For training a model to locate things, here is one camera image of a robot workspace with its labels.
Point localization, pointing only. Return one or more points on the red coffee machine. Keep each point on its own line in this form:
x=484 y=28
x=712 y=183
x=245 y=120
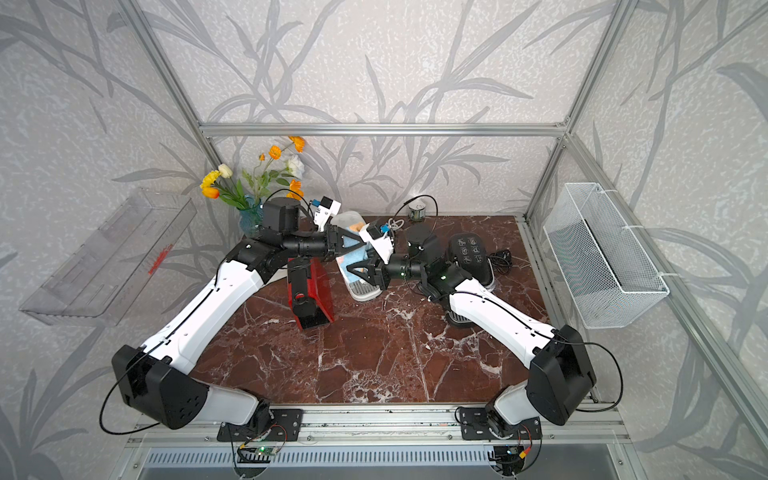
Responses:
x=310 y=293

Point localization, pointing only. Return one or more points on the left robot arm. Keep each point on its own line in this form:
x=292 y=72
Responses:
x=154 y=378

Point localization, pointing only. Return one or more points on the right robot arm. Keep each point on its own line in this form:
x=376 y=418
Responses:
x=560 y=372

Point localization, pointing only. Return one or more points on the black coffee machine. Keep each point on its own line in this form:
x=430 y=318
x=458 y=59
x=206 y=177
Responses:
x=467 y=251

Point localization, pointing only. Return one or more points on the white wire mesh basket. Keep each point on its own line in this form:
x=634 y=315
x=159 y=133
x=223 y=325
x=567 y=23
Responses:
x=610 y=276

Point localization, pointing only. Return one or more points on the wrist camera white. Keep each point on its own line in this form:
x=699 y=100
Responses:
x=281 y=214
x=380 y=241

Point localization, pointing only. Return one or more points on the orange yellow artificial flowers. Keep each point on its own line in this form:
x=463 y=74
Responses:
x=279 y=168

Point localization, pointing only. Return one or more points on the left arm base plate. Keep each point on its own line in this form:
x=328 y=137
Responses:
x=278 y=425

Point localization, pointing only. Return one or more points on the aluminium front rail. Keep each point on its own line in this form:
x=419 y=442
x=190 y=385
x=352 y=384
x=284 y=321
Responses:
x=392 y=424

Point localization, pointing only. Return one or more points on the tin can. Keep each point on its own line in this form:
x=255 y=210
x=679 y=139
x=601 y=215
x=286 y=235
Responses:
x=416 y=210

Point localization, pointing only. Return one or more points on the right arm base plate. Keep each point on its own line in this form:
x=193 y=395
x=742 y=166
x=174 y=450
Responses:
x=476 y=423

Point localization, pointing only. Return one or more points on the clear plastic wall shelf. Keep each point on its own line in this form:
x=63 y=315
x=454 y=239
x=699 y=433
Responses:
x=98 y=284

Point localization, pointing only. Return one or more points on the blue glass vase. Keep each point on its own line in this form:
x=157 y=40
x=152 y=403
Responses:
x=251 y=217

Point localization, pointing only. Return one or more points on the blue pink patterned cloth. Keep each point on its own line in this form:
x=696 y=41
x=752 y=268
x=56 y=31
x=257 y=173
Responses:
x=359 y=253

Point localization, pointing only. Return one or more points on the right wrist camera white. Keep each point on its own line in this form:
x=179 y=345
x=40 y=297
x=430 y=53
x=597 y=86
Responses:
x=380 y=241

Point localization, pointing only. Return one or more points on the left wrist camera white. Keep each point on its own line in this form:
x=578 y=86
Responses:
x=281 y=214

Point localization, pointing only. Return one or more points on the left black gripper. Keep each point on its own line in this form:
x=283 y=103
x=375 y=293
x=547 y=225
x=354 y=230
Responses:
x=330 y=241

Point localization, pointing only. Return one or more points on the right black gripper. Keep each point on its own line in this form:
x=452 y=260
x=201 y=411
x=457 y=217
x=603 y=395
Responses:
x=377 y=272

